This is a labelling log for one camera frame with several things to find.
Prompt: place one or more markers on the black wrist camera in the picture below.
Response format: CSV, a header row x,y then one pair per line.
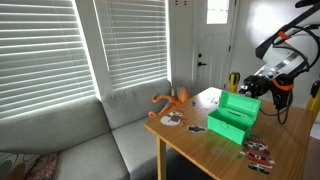
x,y
281,93

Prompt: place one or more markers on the oval patterned throw pillow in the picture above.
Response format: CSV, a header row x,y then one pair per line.
x,y
13,168

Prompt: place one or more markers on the white window blind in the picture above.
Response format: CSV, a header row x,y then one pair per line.
x,y
40,50
133,40

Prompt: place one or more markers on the red patterned throw pillow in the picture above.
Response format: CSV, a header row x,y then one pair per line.
x,y
43,168

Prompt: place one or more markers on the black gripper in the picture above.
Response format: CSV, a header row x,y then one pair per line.
x,y
263,86

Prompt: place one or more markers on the snowman sticker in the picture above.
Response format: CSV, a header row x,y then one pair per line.
x,y
171,119

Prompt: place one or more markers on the small dark blue sticker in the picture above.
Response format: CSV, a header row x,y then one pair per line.
x,y
193,104

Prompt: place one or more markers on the white front door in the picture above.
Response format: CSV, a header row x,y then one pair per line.
x,y
213,50

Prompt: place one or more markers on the black door deadbolt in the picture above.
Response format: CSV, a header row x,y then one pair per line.
x,y
200,55

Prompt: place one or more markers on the wooden table leg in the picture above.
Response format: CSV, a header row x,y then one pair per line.
x,y
161,160

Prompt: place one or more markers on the yellow black stand post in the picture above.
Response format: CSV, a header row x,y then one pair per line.
x,y
234,81
314,100

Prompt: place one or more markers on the black white-edged sticker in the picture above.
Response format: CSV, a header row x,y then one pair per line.
x,y
196,129

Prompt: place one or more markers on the grey sectional sofa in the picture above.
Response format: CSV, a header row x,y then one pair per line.
x,y
83,133

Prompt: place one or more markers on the Santa Claus sticker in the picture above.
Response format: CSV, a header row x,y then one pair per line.
x,y
256,156

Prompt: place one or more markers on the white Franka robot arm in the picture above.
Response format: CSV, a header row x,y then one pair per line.
x,y
283,55

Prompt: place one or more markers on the orange plush octopus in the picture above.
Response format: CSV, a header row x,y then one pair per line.
x,y
166,101

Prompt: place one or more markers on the green plastic lunch box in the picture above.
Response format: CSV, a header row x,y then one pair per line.
x,y
230,130

